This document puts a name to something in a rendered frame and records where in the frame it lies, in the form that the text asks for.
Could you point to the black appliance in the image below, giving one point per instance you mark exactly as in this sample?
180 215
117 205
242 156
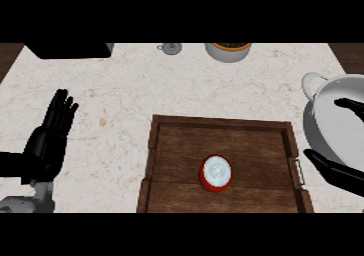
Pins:
75 50

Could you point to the red can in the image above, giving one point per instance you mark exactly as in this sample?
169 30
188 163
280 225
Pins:
216 172

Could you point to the small grey cup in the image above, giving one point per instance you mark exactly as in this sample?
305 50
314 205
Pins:
171 48

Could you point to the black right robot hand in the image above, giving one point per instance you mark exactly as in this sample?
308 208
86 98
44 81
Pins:
345 173

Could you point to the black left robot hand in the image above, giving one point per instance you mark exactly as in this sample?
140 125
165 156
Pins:
47 146

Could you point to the brown wooden tray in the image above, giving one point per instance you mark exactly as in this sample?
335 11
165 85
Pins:
224 166

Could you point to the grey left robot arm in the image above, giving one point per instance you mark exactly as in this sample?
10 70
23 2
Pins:
32 199

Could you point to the white plant pot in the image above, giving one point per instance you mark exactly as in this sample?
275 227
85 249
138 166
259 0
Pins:
228 52

